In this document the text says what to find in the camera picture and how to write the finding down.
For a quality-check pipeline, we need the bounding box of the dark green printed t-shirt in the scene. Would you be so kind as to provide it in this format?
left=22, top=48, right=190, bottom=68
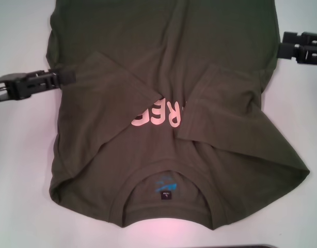
left=46, top=0, right=311, bottom=230

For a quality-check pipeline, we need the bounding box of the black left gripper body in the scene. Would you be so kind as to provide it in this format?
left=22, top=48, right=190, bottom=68
left=0, top=73, right=33, bottom=104

